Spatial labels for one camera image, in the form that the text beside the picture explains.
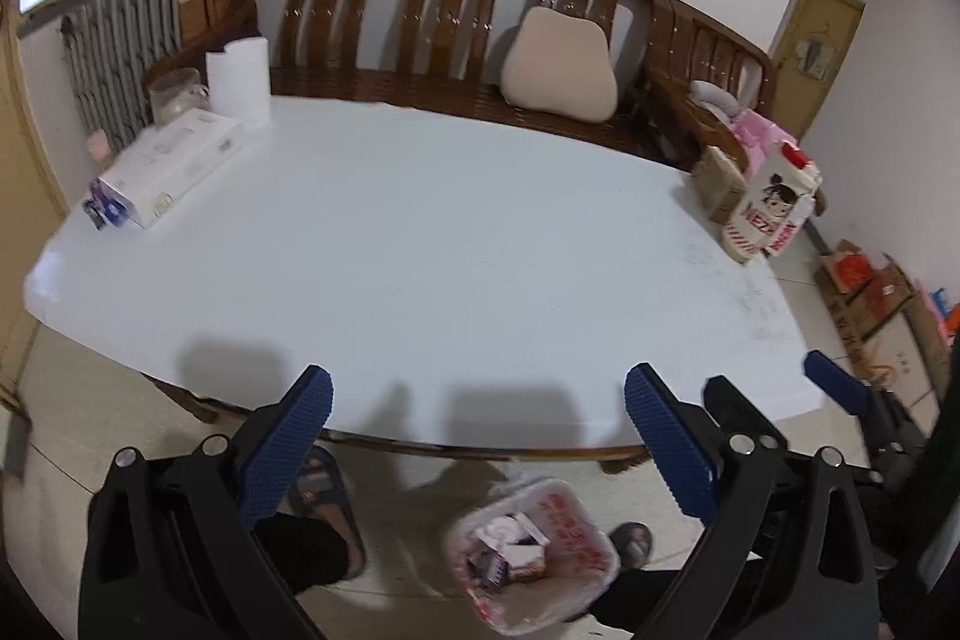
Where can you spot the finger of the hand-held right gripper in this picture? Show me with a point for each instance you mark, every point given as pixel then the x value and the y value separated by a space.
pixel 739 411
pixel 836 381

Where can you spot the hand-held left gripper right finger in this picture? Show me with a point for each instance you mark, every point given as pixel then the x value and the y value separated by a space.
pixel 667 437

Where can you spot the small pink object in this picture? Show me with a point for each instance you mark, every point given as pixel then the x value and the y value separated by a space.
pixel 98 147

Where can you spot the person's slipper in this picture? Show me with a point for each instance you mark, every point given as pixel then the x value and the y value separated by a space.
pixel 330 505
pixel 630 542

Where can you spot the white paper towel roll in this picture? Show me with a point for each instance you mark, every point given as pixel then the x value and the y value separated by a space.
pixel 238 81

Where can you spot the long white box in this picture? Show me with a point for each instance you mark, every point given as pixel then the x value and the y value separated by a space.
pixel 172 160

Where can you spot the beige cushion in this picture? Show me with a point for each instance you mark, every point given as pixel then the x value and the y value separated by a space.
pixel 559 70

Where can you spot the glass jar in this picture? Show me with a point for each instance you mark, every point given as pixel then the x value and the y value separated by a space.
pixel 176 96

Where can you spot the wooden armchair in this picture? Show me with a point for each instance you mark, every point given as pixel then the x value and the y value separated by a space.
pixel 712 40

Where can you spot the brown cardboard box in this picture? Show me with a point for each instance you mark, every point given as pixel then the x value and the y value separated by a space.
pixel 892 310

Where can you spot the yellow door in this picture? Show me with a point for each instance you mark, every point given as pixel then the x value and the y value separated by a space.
pixel 832 25

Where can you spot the person's leg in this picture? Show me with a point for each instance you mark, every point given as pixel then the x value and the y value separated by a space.
pixel 630 602
pixel 300 550

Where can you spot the grey radiator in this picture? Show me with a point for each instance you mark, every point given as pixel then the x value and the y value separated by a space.
pixel 120 48

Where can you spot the person's left leg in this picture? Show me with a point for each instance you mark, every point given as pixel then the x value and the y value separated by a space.
pixel 300 550

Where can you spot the blue orange toy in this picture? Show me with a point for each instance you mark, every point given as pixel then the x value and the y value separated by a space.
pixel 943 306

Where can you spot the small blue black object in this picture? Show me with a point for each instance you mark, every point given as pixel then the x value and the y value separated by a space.
pixel 101 210

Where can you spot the open cardboard box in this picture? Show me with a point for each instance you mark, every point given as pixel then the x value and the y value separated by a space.
pixel 829 280

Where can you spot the white red-print plastic bag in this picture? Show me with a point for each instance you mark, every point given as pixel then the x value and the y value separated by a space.
pixel 570 535

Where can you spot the pink plastic bag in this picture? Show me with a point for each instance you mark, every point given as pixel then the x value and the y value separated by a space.
pixel 757 130

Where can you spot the pale cardboard box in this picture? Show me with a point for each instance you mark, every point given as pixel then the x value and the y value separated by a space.
pixel 911 362

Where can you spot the person's left slipper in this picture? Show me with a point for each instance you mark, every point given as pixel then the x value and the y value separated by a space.
pixel 330 505

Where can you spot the person's right slipper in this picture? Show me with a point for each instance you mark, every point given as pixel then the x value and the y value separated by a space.
pixel 630 542

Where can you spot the red plastic bag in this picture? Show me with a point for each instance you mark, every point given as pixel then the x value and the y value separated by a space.
pixel 856 271

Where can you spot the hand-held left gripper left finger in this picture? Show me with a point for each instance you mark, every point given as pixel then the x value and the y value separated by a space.
pixel 289 445

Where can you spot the grey pillow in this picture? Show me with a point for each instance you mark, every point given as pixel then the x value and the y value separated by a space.
pixel 712 94

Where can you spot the cartoon print tumbler cup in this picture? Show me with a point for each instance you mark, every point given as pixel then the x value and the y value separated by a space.
pixel 765 212

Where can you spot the person's right leg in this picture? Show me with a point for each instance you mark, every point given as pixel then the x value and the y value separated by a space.
pixel 630 602

